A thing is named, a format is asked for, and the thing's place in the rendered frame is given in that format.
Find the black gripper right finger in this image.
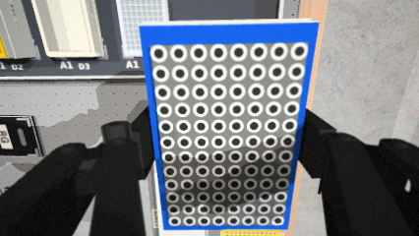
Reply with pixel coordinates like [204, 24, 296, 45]
[298, 108, 419, 236]

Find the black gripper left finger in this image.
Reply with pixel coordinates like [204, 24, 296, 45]
[0, 106, 155, 236]

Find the grey base plate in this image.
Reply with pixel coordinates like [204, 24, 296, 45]
[0, 78, 159, 236]

